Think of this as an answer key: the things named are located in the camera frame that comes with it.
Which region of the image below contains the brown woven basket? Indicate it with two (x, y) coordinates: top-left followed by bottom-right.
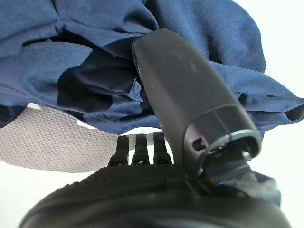
(0, 106), (175, 173)

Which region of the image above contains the navy blue garment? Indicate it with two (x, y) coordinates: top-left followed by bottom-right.
(0, 0), (304, 134)

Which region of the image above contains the black five-finger right hand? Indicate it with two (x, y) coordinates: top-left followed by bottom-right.
(19, 28), (293, 228)

